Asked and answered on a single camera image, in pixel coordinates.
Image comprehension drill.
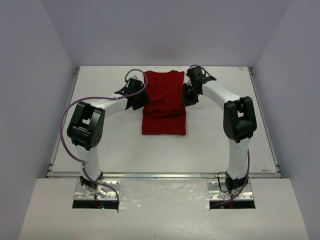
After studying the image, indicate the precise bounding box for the metal base plate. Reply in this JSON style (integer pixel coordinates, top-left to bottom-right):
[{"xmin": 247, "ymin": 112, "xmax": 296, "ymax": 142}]
[
  {"xmin": 73, "ymin": 179, "xmax": 120, "ymax": 201},
  {"xmin": 207, "ymin": 179, "xmax": 254, "ymax": 202}
]

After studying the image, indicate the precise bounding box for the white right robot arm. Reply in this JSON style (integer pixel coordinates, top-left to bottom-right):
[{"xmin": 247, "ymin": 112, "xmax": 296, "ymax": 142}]
[{"xmin": 182, "ymin": 65, "xmax": 257, "ymax": 193}]

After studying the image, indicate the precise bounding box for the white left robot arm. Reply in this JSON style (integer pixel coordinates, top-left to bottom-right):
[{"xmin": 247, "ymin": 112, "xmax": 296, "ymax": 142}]
[{"xmin": 66, "ymin": 77, "xmax": 151, "ymax": 191}]

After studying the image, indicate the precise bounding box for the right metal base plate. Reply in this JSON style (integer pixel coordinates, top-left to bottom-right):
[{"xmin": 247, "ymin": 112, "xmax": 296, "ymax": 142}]
[{"xmin": 207, "ymin": 179, "xmax": 254, "ymax": 202}]

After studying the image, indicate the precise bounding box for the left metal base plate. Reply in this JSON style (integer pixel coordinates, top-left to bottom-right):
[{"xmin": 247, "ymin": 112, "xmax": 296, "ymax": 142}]
[{"xmin": 73, "ymin": 179, "xmax": 120, "ymax": 201}]

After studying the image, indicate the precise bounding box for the red t shirt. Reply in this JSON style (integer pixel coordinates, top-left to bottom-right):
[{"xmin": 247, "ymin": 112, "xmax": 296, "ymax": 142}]
[{"xmin": 141, "ymin": 70, "xmax": 187, "ymax": 136}]

